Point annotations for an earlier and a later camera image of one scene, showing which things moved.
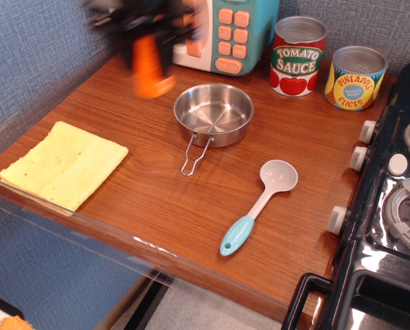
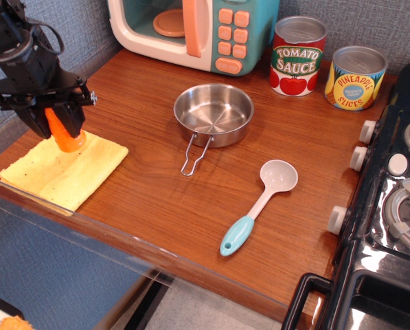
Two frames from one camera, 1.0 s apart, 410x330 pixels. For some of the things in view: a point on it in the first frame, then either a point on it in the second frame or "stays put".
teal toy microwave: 239,36 stays put
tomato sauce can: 297,55 stays put
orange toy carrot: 148,80 → 66,141
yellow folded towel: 64,168 stays put
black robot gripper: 169,20 → 32,79
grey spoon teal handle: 276,176 stays put
